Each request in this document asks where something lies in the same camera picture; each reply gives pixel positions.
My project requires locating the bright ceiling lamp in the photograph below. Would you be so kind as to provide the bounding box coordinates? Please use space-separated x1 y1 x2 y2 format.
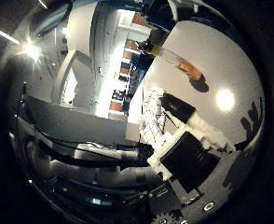
19 36 46 63

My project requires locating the shelf with orange boxes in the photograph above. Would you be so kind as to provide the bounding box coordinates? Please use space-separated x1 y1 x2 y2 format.
108 12 154 120

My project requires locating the clear spray bottle orange liquid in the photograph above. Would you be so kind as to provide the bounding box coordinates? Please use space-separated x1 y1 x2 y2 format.
143 39 206 83

